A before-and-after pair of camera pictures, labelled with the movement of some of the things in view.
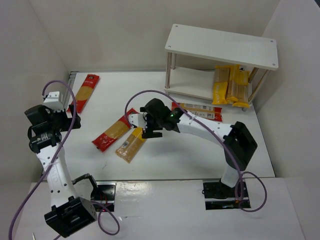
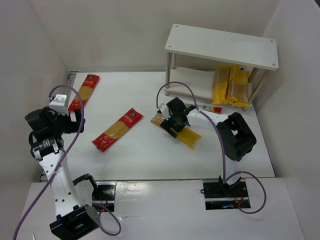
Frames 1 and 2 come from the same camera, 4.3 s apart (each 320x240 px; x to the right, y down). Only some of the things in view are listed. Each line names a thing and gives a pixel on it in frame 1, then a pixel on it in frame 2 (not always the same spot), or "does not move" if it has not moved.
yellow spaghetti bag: (130, 147) → (185, 135)
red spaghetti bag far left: (85, 92) does not move
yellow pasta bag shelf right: (238, 90) does not move
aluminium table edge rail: (72, 77) does not move
